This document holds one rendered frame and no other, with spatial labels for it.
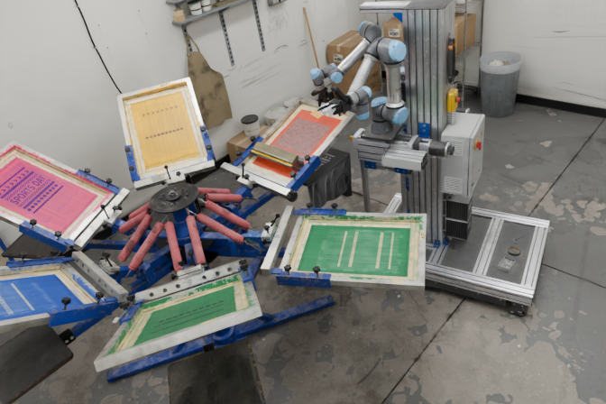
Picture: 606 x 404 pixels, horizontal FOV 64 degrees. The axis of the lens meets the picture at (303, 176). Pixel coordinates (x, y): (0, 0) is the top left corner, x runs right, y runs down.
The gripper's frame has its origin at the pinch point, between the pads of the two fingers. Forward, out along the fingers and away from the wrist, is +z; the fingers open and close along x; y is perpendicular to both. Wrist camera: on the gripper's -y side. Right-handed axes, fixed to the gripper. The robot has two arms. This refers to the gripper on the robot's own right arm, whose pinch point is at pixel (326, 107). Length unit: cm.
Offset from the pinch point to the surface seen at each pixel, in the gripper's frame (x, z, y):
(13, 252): -218, -28, -100
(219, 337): -171, 72, 5
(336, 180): -34, 38, 22
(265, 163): -64, 2, -9
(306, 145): -38.1, 1.2, 9.8
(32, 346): -240, -34, -4
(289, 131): -30.3, 1.0, -13.4
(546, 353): -53, 116, 183
